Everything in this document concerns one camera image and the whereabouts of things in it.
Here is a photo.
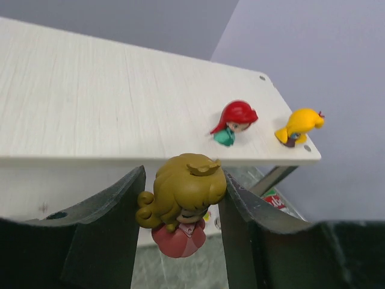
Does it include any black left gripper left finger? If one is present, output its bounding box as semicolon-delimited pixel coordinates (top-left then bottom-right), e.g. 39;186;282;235
1;166;146;288

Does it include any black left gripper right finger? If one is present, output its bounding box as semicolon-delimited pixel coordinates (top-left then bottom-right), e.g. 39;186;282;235
219;175;384;289

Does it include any olive brown pink toy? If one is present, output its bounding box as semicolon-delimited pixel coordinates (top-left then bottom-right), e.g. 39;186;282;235
135;154;227;258

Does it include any yellow duck burger toy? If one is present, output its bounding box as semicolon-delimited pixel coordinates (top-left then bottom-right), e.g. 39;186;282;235
274;108;325;148

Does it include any red cherry toy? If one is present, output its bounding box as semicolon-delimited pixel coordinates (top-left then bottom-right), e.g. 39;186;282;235
210;100;259;147

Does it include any two-tier white wooden shelf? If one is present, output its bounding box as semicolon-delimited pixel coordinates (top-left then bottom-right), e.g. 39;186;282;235
1;18;321;220

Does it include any green cassava chips bag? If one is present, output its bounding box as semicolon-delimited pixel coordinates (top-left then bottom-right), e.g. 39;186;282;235
261;188;304;220

